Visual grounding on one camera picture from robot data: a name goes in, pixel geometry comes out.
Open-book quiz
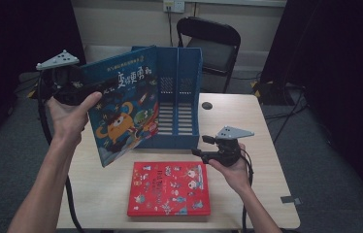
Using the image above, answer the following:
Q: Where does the blue file rack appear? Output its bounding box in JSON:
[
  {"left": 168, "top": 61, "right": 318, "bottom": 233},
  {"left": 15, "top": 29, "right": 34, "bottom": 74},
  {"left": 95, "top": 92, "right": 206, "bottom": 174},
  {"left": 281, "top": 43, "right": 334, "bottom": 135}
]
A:
[{"left": 130, "top": 45, "right": 204, "bottom": 150}]

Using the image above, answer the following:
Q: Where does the blue picture book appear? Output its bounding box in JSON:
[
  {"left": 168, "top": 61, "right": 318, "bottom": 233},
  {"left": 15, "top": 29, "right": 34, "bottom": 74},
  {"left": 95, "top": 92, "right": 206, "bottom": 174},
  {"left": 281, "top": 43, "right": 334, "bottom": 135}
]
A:
[{"left": 80, "top": 45, "right": 160, "bottom": 168}]

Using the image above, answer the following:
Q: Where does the black curtain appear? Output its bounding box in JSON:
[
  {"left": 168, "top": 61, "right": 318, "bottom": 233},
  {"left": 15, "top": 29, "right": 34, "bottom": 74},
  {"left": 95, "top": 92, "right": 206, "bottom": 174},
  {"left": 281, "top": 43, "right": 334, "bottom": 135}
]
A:
[
  {"left": 260, "top": 0, "right": 363, "bottom": 215},
  {"left": 0, "top": 0, "right": 90, "bottom": 153}
]

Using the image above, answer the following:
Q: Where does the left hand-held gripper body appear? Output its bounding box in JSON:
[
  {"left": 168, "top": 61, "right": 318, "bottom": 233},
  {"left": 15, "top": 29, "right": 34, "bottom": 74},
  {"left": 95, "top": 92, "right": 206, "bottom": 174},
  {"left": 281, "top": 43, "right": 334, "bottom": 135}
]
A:
[{"left": 35, "top": 49, "right": 103, "bottom": 106}]

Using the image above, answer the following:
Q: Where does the white wall socket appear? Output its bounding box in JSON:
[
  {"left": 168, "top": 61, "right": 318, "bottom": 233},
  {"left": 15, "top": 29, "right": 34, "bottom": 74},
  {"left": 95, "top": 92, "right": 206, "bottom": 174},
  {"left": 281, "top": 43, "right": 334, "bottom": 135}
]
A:
[{"left": 162, "top": 0, "right": 186, "bottom": 14}]

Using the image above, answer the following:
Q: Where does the grey tape strip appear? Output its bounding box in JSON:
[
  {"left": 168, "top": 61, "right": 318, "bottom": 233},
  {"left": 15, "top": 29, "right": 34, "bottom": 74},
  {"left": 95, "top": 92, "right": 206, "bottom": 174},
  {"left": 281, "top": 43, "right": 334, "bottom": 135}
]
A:
[{"left": 280, "top": 195, "right": 302, "bottom": 206}]

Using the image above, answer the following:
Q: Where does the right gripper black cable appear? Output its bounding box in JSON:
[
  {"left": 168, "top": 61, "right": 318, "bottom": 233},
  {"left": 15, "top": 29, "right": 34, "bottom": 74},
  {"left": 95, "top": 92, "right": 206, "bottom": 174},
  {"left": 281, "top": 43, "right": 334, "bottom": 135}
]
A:
[{"left": 240, "top": 151, "right": 255, "bottom": 233}]

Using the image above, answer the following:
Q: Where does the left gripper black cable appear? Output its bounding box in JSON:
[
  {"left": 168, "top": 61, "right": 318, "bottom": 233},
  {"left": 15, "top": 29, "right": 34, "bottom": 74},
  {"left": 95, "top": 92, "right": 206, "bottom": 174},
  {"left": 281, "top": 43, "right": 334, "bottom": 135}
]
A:
[{"left": 36, "top": 71, "right": 86, "bottom": 233}]

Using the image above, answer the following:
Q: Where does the person's left hand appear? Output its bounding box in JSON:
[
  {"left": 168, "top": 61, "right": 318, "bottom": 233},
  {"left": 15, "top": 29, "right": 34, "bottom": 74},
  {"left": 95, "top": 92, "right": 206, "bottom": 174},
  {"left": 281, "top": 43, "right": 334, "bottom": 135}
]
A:
[{"left": 46, "top": 91, "right": 104, "bottom": 144}]

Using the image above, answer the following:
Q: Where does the black socket cable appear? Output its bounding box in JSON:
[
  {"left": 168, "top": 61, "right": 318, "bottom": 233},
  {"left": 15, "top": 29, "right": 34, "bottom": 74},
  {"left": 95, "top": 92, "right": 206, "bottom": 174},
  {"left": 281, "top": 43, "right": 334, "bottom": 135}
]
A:
[{"left": 167, "top": 6, "right": 175, "bottom": 48}]

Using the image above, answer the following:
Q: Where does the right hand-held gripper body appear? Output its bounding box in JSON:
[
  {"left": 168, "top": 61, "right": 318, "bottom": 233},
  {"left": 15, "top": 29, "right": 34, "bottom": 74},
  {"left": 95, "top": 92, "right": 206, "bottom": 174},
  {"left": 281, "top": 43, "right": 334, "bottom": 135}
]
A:
[{"left": 207, "top": 125, "right": 255, "bottom": 168}]

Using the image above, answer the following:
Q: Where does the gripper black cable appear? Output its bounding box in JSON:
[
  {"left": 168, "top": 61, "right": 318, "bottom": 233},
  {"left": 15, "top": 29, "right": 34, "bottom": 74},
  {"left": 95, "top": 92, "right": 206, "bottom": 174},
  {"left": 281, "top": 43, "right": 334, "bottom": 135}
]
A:
[
  {"left": 36, "top": 71, "right": 86, "bottom": 233},
  {"left": 240, "top": 151, "right": 255, "bottom": 233}
]

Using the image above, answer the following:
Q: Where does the black stand base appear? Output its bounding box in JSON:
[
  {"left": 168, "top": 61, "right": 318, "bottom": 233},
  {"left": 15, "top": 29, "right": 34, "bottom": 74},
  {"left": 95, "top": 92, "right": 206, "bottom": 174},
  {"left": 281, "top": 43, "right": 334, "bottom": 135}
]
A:
[{"left": 250, "top": 81, "right": 295, "bottom": 106}]

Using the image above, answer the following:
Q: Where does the red picture book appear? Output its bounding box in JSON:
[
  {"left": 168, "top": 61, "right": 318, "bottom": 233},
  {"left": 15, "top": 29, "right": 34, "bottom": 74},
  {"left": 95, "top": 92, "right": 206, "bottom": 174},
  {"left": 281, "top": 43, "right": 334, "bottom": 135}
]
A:
[{"left": 126, "top": 161, "right": 212, "bottom": 217}]

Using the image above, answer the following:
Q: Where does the black folding chair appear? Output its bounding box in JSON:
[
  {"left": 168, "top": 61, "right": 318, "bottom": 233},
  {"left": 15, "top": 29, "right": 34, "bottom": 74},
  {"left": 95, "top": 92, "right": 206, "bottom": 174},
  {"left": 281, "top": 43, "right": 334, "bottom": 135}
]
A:
[{"left": 176, "top": 17, "right": 242, "bottom": 94}]

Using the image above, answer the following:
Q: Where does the person's right hand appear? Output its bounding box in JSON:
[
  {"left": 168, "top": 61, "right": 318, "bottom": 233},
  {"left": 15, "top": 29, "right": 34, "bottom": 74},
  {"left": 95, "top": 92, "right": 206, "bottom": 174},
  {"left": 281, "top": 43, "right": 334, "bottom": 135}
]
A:
[{"left": 208, "top": 144, "right": 251, "bottom": 195}]

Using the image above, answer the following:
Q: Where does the black floor cable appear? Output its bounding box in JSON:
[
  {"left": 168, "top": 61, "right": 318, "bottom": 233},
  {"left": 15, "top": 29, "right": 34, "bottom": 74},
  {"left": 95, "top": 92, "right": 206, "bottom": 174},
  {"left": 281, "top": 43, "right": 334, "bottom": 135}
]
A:
[{"left": 263, "top": 86, "right": 310, "bottom": 145}]

